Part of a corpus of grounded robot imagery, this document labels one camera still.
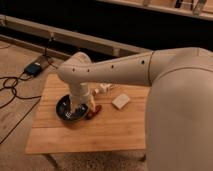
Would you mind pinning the white rectangular block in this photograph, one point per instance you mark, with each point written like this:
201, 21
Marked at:
120, 101

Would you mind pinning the red brown small object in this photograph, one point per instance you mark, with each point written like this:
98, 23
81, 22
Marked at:
92, 114

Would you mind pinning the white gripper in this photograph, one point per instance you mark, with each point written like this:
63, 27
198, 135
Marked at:
80, 94

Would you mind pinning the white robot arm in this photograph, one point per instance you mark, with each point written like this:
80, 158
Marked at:
179, 107

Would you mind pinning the dark ceramic bowl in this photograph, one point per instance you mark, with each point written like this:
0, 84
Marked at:
64, 112

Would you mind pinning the wooden table board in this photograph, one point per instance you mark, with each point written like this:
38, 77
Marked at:
112, 129

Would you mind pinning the small white object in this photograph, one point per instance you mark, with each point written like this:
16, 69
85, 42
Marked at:
102, 88

